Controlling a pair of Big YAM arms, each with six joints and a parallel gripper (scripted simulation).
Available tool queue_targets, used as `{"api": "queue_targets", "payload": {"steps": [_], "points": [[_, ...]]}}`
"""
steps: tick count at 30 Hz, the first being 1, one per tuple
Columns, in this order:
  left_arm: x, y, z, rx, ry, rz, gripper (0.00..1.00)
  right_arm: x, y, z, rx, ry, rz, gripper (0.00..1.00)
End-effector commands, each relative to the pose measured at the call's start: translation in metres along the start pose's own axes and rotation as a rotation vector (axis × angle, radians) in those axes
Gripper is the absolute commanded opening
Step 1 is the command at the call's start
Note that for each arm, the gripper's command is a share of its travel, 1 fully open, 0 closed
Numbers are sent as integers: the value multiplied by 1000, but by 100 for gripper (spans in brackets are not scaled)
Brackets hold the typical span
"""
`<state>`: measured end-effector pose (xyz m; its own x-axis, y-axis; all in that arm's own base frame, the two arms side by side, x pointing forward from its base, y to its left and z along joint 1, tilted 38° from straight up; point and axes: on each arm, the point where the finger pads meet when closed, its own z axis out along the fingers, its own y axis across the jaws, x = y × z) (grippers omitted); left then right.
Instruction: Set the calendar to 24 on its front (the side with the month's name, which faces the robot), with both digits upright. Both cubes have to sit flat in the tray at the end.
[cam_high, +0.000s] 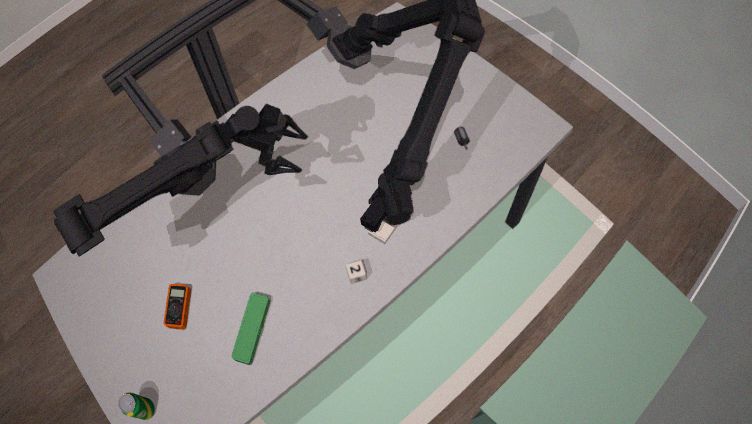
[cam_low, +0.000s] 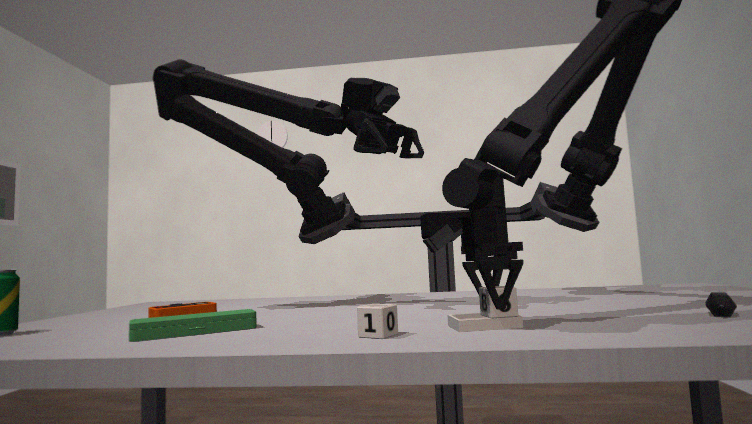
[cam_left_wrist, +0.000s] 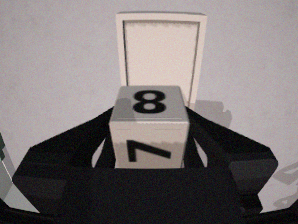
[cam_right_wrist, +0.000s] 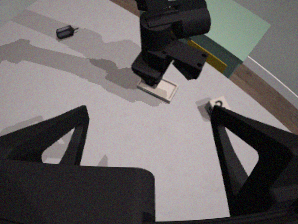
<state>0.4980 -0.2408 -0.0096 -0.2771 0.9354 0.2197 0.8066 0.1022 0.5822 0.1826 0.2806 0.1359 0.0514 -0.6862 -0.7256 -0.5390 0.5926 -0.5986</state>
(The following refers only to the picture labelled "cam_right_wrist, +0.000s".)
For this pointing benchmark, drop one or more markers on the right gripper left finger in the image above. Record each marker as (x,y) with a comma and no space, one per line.
(28,144)

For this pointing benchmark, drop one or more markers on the cream rectangular tray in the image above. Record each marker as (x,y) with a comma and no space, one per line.
(164,91)

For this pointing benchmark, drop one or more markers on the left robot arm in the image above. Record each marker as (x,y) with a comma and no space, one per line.
(191,18)

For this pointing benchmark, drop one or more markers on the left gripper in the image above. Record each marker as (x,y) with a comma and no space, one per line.
(140,64)

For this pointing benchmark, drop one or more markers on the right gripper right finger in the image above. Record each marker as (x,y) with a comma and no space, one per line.
(277,166)

